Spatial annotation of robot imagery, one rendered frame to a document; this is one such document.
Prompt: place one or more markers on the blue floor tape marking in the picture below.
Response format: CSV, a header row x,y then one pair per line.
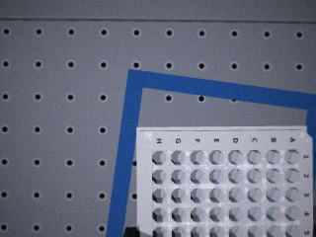
x,y
137,80

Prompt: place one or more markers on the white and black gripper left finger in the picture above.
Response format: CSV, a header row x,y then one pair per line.
x,y
131,232

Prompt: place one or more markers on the white well plate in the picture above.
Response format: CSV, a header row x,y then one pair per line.
x,y
192,184

